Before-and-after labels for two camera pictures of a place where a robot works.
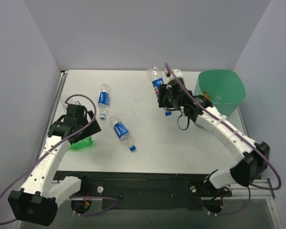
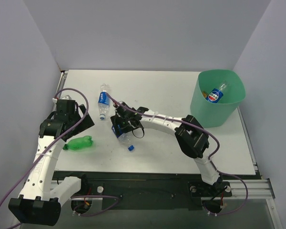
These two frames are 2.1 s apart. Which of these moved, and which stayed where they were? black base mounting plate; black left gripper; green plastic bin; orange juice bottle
Moved: black left gripper
Stayed: green plastic bin; orange juice bottle; black base mounting plate
